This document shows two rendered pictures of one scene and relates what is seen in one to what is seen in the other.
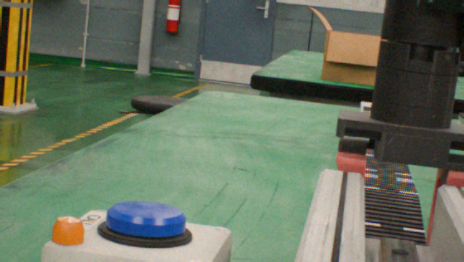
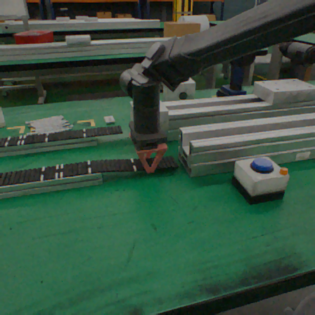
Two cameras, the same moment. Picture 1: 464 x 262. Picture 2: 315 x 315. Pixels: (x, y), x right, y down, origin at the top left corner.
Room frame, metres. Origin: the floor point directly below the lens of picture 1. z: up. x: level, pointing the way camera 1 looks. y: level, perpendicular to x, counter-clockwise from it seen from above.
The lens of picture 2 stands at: (0.79, 0.39, 1.14)
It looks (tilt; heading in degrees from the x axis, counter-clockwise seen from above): 31 degrees down; 247
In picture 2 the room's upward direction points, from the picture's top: straight up
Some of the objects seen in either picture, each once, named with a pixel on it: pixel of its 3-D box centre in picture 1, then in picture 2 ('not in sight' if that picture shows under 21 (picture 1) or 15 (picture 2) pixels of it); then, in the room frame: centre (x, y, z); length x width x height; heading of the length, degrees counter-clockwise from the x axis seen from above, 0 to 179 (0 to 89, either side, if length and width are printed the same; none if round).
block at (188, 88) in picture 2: not in sight; (178, 93); (0.33, -0.50, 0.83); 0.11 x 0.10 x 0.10; 78
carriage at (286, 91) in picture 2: not in sight; (283, 95); (0.09, -0.24, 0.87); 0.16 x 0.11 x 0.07; 172
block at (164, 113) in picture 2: not in sight; (149, 123); (0.54, -0.29, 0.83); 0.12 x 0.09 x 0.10; 82
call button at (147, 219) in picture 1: (145, 226); (261, 166); (0.42, 0.04, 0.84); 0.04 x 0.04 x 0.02
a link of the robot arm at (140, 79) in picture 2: (433, 12); (145, 92); (0.60, -0.13, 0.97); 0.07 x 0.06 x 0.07; 91
